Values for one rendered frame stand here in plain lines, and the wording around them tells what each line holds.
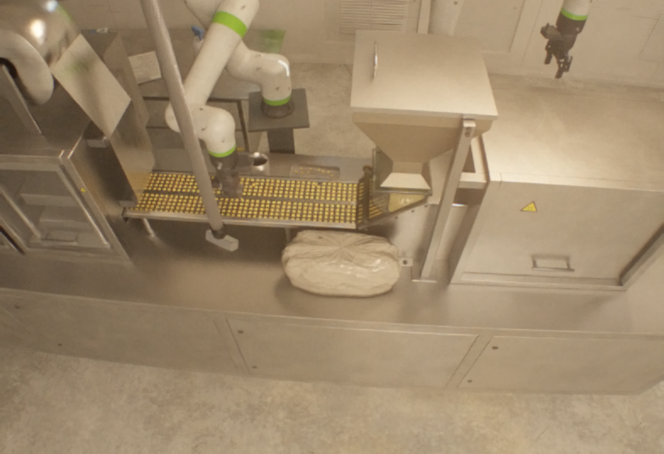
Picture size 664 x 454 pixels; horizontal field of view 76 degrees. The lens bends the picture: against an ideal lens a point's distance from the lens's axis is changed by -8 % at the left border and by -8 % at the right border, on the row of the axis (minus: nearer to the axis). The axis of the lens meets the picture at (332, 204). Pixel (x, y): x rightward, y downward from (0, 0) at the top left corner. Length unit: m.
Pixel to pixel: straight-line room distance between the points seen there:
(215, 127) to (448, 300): 0.95
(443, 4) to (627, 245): 1.00
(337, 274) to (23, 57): 1.09
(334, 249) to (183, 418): 1.24
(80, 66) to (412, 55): 0.95
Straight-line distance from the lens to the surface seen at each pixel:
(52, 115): 1.64
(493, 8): 3.93
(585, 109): 1.62
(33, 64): 1.44
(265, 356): 1.98
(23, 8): 1.48
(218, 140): 1.41
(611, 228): 1.61
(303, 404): 2.31
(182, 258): 1.77
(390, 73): 1.23
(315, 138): 3.27
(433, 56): 1.32
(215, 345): 1.95
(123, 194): 1.75
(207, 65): 1.52
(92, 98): 1.51
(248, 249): 1.74
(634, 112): 1.71
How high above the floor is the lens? 2.22
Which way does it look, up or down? 51 degrees down
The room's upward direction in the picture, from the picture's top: straight up
